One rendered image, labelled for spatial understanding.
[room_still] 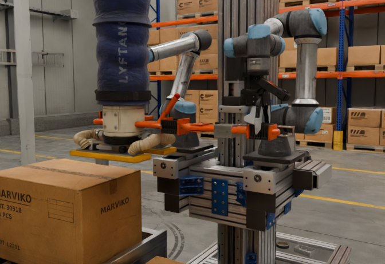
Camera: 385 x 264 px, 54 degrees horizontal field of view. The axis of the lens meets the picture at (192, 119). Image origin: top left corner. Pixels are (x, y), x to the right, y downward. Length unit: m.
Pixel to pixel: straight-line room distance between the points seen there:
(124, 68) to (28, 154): 3.48
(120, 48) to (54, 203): 0.70
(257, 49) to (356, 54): 7.16
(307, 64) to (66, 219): 1.19
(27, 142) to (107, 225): 3.22
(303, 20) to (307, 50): 0.13
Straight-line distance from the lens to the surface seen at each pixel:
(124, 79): 1.50
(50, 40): 12.59
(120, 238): 1.85
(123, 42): 1.52
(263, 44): 1.29
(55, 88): 12.59
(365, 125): 8.32
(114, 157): 1.47
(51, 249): 1.81
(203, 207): 1.98
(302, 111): 1.68
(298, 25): 1.72
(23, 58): 4.83
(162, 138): 1.51
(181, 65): 2.14
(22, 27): 4.87
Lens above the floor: 1.36
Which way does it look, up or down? 5 degrees down
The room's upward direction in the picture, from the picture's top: straight up
